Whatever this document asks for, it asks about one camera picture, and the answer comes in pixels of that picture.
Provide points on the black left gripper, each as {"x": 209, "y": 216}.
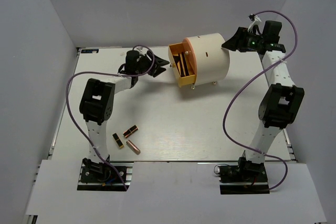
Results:
{"x": 159, "y": 62}

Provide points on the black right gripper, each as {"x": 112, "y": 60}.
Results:
{"x": 237, "y": 42}

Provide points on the thin black makeup brush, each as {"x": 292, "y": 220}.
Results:
{"x": 181, "y": 66}

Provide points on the cream round drawer organizer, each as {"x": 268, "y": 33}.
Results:
{"x": 212, "y": 60}

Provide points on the copper black lipstick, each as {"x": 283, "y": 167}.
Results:
{"x": 130, "y": 131}

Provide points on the rose gold lipstick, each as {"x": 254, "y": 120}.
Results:
{"x": 133, "y": 147}

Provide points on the black gold lipstick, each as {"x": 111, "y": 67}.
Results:
{"x": 118, "y": 141}

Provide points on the brown fan makeup brush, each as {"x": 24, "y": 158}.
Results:
{"x": 177, "y": 62}

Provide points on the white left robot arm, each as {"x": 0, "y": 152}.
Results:
{"x": 97, "y": 101}

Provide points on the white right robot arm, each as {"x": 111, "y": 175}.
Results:
{"x": 282, "y": 101}

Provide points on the blue table sticker left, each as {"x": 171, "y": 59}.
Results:
{"x": 89, "y": 51}

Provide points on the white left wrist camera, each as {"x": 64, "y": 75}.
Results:
{"x": 139, "y": 49}

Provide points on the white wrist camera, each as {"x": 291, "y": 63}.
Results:
{"x": 139, "y": 49}
{"x": 255, "y": 21}

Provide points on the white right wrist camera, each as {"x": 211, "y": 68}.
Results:
{"x": 255, "y": 21}

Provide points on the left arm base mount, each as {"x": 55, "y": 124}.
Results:
{"x": 101, "y": 177}

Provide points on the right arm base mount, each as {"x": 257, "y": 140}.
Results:
{"x": 233, "y": 181}

